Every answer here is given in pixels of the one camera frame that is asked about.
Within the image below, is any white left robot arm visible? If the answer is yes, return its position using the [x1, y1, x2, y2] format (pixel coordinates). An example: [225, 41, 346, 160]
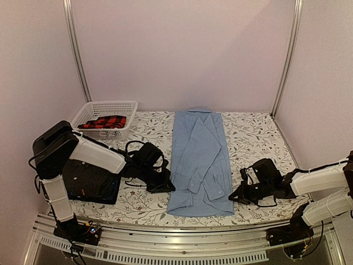
[29, 120, 175, 240]

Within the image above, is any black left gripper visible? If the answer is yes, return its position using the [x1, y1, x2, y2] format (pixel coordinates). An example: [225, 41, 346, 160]
[137, 165, 175, 194]

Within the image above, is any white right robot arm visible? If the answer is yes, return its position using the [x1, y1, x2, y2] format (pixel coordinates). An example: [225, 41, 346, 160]
[228, 154, 352, 241]

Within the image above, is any black pinstriped folded shirt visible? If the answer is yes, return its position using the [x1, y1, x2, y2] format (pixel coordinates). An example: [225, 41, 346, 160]
[62, 160, 116, 197]

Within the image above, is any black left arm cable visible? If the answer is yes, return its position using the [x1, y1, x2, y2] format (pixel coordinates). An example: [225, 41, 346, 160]
[121, 140, 169, 188]

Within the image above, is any floral patterned table cloth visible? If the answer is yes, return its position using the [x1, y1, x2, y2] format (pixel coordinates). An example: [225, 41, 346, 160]
[71, 112, 308, 227]

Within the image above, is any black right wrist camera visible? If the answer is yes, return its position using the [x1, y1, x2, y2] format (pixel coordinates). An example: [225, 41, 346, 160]
[248, 158, 283, 185]

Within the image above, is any aluminium front rail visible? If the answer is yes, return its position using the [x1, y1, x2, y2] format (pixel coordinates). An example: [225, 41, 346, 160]
[27, 214, 336, 257]

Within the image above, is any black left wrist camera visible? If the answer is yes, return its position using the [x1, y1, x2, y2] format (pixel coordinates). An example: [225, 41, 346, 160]
[135, 142, 163, 167]

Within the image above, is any dark blue folded shirt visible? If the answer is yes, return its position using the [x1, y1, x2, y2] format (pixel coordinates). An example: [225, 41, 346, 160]
[68, 177, 121, 205]

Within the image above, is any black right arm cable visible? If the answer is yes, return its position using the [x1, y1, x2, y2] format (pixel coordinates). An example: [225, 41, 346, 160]
[300, 215, 326, 257]

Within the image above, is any left aluminium frame post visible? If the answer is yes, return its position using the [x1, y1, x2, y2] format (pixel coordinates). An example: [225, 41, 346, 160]
[62, 0, 92, 103]

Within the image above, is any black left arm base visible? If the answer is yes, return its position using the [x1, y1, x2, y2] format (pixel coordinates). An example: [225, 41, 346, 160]
[54, 216, 101, 246]

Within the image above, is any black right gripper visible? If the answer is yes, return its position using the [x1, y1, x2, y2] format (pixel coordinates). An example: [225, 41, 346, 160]
[229, 181, 272, 205]

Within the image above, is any perforated metal front panel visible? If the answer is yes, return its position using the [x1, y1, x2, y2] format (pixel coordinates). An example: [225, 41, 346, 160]
[39, 230, 270, 264]

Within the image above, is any red black patterned shirt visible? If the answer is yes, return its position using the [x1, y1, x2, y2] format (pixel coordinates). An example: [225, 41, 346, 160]
[77, 115, 127, 129]

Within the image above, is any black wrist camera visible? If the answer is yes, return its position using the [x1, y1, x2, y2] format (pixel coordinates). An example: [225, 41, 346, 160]
[248, 158, 283, 185]
[135, 142, 163, 167]

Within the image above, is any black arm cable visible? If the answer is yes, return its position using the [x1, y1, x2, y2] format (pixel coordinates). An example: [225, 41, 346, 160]
[300, 215, 326, 257]
[121, 140, 169, 188]

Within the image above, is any right aluminium frame post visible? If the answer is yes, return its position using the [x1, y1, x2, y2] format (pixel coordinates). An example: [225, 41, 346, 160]
[271, 0, 303, 120]

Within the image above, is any aluminium frame post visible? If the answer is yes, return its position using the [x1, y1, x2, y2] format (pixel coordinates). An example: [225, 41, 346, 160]
[62, 0, 92, 103]
[271, 0, 303, 120]

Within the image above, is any light blue long sleeve shirt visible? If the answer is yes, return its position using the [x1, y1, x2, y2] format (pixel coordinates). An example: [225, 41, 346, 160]
[167, 108, 234, 218]

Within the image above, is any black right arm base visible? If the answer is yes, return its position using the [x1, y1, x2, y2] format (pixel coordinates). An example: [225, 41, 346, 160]
[266, 203, 314, 259]

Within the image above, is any white plastic laundry basket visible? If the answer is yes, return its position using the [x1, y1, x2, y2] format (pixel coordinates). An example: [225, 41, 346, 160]
[71, 100, 138, 140]

